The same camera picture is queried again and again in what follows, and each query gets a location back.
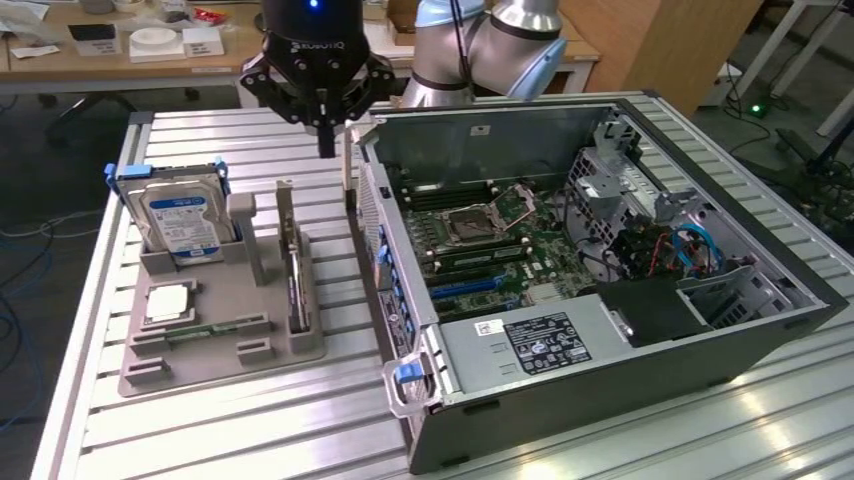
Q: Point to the CPU socket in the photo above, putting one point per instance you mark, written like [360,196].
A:
[470,225]

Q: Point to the green motherboard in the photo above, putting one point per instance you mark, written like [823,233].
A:
[534,265]

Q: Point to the wooden cabinet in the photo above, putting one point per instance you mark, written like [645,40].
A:
[668,50]

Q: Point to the graphics card with metal bracket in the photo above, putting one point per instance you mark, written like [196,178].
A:
[298,295]

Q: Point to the white labelled box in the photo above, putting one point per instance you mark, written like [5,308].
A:
[201,42]

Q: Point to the clear plastic bag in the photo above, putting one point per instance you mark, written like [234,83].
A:
[23,25]

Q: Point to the wooden desk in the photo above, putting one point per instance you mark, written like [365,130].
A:
[67,65]

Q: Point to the grey cup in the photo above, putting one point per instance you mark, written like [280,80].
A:
[98,6]

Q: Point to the grey parts rack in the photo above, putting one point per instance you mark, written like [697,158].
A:
[221,295]

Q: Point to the hard disk with blue caddy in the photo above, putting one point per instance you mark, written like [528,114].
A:
[181,225]

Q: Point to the black RAM stick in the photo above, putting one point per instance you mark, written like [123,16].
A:
[481,256]

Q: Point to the white round container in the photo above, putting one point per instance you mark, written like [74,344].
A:
[157,47]

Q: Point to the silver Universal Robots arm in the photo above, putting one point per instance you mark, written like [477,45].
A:
[514,30]

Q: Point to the blue expansion slot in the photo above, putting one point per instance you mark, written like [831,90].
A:
[468,290]

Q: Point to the white paper slip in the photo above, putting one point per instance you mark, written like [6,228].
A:
[34,51]

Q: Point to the grey power supply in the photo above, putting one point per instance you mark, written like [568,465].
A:
[481,350]

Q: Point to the black open PC case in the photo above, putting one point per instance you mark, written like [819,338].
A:
[601,400]

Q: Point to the green RAM stick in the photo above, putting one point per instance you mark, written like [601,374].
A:
[201,331]

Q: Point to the silver CPU chip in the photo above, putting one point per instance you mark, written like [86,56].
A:
[167,305]

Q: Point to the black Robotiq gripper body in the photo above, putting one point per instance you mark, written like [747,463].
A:
[314,45]

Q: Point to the metal socket cover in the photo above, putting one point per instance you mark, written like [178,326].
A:
[517,205]

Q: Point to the black office chair base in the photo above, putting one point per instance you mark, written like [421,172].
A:
[86,102]

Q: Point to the white box with black top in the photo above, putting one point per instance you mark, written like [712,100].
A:
[94,45]

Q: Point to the red packet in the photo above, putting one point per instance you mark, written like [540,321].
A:
[210,17]

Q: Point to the white table frame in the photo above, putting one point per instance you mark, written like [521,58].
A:
[797,50]

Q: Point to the metal disk bay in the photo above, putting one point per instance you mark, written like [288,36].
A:
[601,200]

